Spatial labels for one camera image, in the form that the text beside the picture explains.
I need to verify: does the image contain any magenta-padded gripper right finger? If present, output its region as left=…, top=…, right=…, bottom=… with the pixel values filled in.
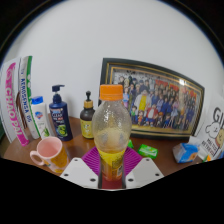
left=123, top=146, right=165, bottom=189

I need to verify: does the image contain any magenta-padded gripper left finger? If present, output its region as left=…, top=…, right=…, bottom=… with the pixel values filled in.
left=59, top=146, right=103, bottom=189

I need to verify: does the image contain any orange-capped clear juice bottle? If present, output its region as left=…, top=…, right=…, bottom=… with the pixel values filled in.
left=92, top=84, right=133, bottom=181

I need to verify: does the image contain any pink mug with orange print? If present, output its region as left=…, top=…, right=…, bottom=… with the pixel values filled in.
left=29, top=136, right=70, bottom=174

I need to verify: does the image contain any blue tissue pack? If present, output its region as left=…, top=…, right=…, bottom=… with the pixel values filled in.
left=172, top=142, right=200, bottom=164

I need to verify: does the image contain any brown pump bottle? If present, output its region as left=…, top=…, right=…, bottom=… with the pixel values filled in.
left=79, top=90, right=96, bottom=140

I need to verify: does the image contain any dark blue pump bottle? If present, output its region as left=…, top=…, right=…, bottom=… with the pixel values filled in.
left=48, top=84, right=74, bottom=142

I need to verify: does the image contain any white bottle with blue cap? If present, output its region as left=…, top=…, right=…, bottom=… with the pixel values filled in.
left=30, top=95, right=52, bottom=140

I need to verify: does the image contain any dark framed group photo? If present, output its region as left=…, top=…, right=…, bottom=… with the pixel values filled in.
left=98, top=57, right=206, bottom=140

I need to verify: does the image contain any white paper gift bag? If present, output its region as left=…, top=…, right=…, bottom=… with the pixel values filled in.
left=196, top=99, right=224, bottom=161

